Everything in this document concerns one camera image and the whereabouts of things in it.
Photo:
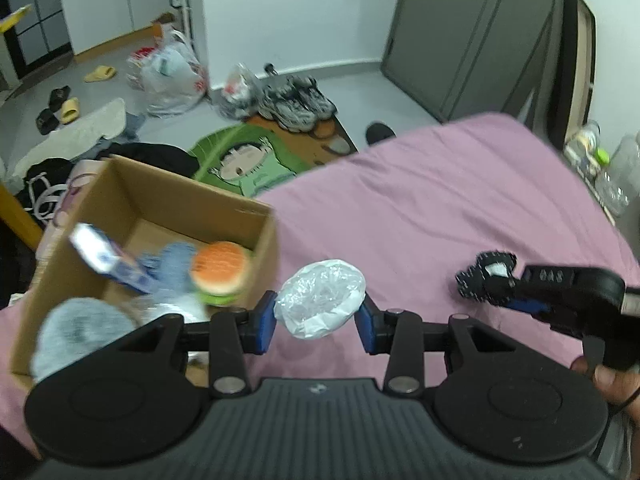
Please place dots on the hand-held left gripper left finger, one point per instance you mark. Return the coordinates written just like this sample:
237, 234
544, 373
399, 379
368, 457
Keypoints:
265, 325

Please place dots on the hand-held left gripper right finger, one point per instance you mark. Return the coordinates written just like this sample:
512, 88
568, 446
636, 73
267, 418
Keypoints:
367, 327

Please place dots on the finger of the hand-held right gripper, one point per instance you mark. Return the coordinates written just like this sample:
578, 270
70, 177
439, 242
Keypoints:
530, 305
575, 282

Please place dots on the black cloth with white label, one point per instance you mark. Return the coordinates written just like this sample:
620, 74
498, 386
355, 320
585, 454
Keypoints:
475, 280

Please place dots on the burger plush toy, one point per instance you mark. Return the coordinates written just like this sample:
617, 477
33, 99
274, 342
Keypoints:
220, 270

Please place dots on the small blue knitted plush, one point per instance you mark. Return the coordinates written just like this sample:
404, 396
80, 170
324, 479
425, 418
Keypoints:
167, 267

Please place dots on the cardboard box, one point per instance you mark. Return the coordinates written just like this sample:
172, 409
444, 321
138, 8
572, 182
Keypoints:
150, 205

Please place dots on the blue white tissue pack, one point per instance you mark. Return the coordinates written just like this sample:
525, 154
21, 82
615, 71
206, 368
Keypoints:
100, 252

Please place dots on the grey fluffy plush ball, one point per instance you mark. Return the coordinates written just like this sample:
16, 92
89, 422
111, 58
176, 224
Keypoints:
80, 332

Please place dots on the person's right hand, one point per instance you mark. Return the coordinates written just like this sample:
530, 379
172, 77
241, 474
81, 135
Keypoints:
617, 385

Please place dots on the large clear water jug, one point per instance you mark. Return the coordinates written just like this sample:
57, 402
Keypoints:
622, 175

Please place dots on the green cup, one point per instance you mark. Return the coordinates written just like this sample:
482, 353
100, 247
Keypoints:
601, 156

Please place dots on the white jar with yellow label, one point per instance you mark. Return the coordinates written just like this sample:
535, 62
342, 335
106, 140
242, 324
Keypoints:
582, 142

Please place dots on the pink bed sheet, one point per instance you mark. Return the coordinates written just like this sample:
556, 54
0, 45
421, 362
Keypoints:
425, 185

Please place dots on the green cartoon floor rug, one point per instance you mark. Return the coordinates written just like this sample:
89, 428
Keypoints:
250, 165

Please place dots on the black shoe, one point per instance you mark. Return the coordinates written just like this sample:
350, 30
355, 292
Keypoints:
380, 132

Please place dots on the black clothing pile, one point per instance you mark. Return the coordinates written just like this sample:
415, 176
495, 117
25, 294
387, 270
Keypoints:
150, 155

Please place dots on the pair of grey sneakers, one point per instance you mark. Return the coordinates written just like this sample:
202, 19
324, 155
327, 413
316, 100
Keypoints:
287, 107

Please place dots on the black framed board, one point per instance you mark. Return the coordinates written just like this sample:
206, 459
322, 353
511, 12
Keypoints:
570, 60

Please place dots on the small clear bag with red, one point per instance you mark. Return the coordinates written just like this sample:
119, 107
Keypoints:
240, 90

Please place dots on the pink bear cushion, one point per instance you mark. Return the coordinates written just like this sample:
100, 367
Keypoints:
75, 180

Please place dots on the small black floor object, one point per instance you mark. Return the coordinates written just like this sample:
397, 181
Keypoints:
270, 68

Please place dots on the large white shopping bag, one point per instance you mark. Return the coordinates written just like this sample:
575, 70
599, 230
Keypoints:
172, 77

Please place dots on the white floor towel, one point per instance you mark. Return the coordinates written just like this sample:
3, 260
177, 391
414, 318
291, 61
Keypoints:
85, 130

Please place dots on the yellow table leg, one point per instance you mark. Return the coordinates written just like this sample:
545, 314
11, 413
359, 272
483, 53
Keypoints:
17, 215

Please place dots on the grey wardrobe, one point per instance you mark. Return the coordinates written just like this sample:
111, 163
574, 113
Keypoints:
465, 35

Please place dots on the clear bag with red contents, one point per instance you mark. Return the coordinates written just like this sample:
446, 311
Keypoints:
142, 60

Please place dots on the small cardboard carton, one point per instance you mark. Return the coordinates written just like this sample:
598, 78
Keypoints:
162, 25

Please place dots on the white metal rack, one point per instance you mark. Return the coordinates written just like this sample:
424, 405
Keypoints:
186, 10

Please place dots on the white floor cabinet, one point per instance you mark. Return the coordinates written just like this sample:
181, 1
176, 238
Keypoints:
110, 5

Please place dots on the white table with yellow edge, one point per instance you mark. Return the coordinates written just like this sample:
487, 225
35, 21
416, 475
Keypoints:
12, 20

